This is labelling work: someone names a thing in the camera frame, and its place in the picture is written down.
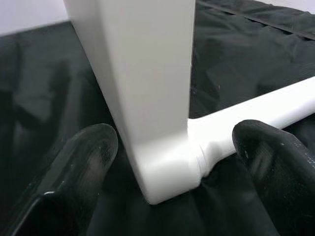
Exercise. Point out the white plastic children table top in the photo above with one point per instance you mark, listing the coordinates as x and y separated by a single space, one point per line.
147 86

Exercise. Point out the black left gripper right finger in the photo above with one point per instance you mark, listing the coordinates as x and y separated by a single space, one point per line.
278 177

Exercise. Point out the black table cloth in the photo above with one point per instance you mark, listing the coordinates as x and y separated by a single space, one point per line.
246 49

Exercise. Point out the white plastic table leg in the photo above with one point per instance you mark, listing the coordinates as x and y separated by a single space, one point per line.
270 105

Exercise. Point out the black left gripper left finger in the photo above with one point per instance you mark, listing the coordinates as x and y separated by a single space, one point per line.
69 186

